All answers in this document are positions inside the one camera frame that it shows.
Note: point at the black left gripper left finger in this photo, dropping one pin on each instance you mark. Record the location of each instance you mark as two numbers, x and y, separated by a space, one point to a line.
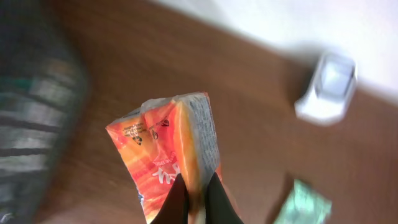
176 205

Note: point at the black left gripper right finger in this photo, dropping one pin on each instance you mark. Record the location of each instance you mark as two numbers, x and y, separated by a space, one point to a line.
219 209

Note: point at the orange tissue packet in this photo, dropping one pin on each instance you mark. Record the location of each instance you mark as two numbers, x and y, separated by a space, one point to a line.
166 137

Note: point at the teal wet wipes pack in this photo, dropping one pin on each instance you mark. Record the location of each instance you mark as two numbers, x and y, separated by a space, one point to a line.
304 206

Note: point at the white barcode scanner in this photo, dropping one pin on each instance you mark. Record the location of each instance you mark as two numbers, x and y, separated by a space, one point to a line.
330 90

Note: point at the grey plastic mesh basket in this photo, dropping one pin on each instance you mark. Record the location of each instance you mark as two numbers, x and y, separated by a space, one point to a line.
43 89

